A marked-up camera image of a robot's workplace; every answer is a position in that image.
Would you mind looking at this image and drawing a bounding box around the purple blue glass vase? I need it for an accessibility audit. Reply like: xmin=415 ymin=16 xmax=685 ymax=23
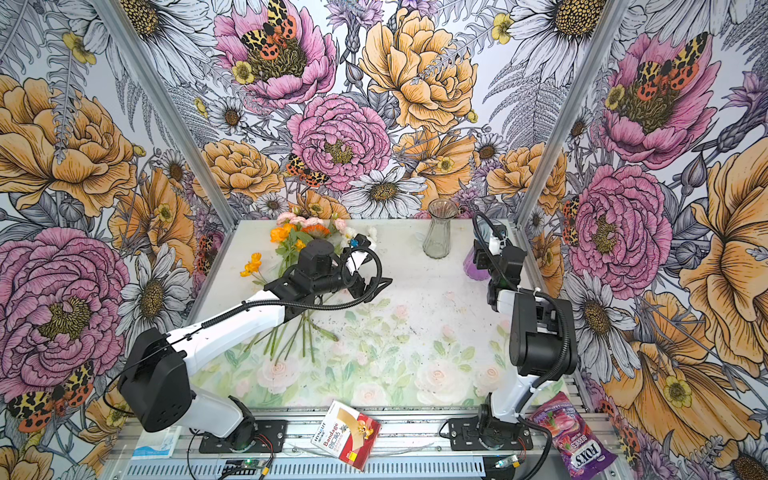
xmin=463 ymin=247 xmax=491 ymax=281

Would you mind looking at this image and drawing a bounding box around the yellow poppy flower stem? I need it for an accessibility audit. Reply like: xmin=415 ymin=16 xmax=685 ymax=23
xmin=240 ymin=253 xmax=268 ymax=287

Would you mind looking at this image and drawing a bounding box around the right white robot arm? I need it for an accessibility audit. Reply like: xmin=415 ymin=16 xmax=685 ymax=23
xmin=473 ymin=237 xmax=578 ymax=450

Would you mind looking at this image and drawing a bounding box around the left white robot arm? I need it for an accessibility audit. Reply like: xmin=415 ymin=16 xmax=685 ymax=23
xmin=117 ymin=234 xmax=388 ymax=452

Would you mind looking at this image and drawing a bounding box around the clear glass vase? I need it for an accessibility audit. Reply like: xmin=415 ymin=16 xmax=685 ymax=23
xmin=422 ymin=198 xmax=459 ymax=259

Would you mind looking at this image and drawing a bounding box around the red white bandage box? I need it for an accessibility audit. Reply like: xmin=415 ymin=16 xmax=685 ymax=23
xmin=310 ymin=400 xmax=381 ymax=471

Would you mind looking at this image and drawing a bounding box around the purple candy bag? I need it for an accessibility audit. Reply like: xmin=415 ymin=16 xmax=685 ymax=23
xmin=530 ymin=392 xmax=617 ymax=479

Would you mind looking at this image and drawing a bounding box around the green circuit board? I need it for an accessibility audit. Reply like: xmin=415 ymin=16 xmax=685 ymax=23
xmin=220 ymin=458 xmax=273 ymax=479

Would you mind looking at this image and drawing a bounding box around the white blue surgical packet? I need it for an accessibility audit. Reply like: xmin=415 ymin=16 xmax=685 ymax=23
xmin=132 ymin=426 xmax=181 ymax=460

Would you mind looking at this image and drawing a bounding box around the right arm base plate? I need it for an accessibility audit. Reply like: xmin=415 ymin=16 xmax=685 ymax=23
xmin=445 ymin=416 xmax=533 ymax=451

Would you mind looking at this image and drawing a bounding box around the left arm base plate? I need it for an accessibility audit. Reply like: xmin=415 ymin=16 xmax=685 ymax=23
xmin=198 ymin=419 xmax=288 ymax=454

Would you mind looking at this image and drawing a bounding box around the aluminium frame post right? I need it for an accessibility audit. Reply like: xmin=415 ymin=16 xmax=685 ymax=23
xmin=515 ymin=0 xmax=630 ymax=231

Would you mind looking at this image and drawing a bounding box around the aluminium frame post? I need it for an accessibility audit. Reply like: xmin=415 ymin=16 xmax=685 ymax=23
xmin=94 ymin=1 xmax=239 ymax=233
xmin=515 ymin=0 xmax=630 ymax=231

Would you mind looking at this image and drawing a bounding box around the aluminium frame post left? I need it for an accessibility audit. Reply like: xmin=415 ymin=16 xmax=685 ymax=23
xmin=94 ymin=1 xmax=239 ymax=233

